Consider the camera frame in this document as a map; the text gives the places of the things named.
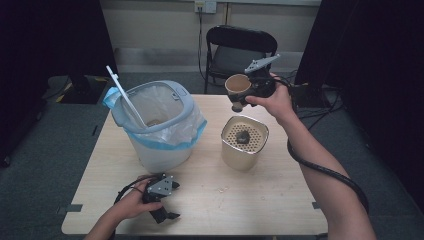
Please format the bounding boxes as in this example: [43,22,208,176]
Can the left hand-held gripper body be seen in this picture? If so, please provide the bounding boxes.
[142,173,174,212]

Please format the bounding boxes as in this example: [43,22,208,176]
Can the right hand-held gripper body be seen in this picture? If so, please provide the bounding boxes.
[243,53,282,99]

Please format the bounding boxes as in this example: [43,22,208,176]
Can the brown paper cup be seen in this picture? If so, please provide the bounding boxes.
[224,73,253,113]

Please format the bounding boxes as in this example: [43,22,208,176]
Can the white trash can grey rim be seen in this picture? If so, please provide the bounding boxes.
[105,65,201,174]

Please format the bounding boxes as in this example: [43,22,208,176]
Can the dark tea dregs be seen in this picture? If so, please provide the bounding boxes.
[235,130,252,145]

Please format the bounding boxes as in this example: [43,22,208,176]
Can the beige perforated strainer insert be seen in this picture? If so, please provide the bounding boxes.
[223,116,268,154]

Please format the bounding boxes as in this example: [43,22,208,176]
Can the beige metal canister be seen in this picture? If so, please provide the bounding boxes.
[220,114,270,173]

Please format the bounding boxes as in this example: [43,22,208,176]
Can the person's right hand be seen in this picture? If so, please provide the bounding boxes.
[245,72,298,127]

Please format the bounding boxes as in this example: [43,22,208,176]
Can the person's left hand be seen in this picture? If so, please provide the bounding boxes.
[111,175,164,223]

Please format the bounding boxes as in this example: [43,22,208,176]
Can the black folding chair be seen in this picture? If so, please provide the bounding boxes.
[203,24,279,96]

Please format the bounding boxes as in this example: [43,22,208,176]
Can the black stand base yellow tape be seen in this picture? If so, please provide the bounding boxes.
[289,81,336,109]
[54,75,110,105]

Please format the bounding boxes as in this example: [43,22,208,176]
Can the clear blue-edged trash bag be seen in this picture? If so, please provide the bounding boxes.
[102,84,208,151]

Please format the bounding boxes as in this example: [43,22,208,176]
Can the dark curtain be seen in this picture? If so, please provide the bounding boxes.
[294,0,424,214]
[0,0,120,168]

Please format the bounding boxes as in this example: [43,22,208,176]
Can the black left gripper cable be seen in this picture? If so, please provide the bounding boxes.
[113,174,163,205]

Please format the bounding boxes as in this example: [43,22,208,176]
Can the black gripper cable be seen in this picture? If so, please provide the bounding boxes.
[274,75,370,215]
[113,174,163,205]

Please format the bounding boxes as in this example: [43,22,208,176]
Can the black wall socket cable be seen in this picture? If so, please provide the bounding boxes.
[197,7,207,82]

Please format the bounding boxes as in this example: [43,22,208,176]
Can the white wall socket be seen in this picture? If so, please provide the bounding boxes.
[194,0,218,15]

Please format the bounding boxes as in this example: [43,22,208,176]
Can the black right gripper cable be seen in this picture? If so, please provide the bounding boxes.
[274,75,370,215]

